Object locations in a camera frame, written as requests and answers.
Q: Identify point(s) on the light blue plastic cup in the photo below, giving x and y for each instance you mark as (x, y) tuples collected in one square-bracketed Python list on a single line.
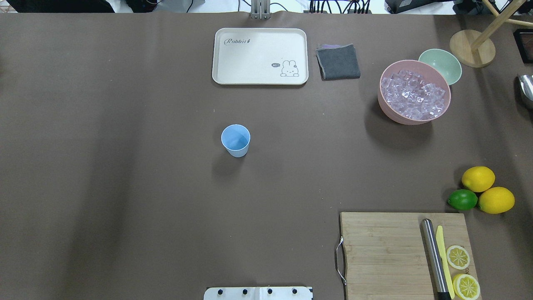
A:
[(236, 140)]

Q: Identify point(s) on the pile of clear ice cubes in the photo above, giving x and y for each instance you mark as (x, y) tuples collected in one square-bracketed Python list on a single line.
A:
[(411, 95)]

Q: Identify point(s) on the steel ice scoop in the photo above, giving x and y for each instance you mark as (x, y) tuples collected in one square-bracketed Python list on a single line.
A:
[(526, 88)]

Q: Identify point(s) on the cream rabbit tray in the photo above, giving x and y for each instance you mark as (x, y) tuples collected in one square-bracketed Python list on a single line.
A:
[(260, 56)]

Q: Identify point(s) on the grey folded cloth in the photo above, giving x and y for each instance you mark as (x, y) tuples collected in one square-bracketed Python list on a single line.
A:
[(338, 62)]

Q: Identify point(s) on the pink bowl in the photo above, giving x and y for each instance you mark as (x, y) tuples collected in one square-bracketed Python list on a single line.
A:
[(430, 73)]

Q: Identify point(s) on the wooden cutting board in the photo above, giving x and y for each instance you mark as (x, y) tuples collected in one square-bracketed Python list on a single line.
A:
[(385, 257)]

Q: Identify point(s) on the yellow plastic knife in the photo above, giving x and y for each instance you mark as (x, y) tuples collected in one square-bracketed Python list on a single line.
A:
[(442, 252)]

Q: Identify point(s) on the mint green bowl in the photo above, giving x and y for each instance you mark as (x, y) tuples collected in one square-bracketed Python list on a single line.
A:
[(447, 64)]

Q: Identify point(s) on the green lime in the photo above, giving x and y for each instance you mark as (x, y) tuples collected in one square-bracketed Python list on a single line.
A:
[(463, 199)]

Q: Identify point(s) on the steel muddler rod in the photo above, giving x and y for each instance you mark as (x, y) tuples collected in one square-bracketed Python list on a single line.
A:
[(435, 260)]

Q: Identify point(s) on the yellow lemon far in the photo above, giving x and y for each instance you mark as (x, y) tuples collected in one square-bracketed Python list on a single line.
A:
[(478, 179)]

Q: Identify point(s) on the yellow lemon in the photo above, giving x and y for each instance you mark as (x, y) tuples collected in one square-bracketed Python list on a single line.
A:
[(496, 200), (478, 179)]

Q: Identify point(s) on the lemon half upper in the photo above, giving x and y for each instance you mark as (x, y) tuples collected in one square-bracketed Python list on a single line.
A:
[(458, 257)]

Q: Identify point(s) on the lemon half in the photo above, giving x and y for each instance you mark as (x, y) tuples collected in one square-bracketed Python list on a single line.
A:
[(458, 257), (466, 287)]

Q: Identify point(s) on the wooden glass stand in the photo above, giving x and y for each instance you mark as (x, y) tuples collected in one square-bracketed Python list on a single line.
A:
[(476, 49)]

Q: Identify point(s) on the yellow lemon near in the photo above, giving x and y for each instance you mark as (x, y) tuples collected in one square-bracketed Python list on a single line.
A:
[(496, 200)]

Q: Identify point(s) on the lemon half lower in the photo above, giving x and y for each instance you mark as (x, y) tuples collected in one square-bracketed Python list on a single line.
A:
[(466, 287)]

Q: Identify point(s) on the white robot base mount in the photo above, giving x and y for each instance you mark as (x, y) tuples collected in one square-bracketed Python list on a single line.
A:
[(259, 293)]

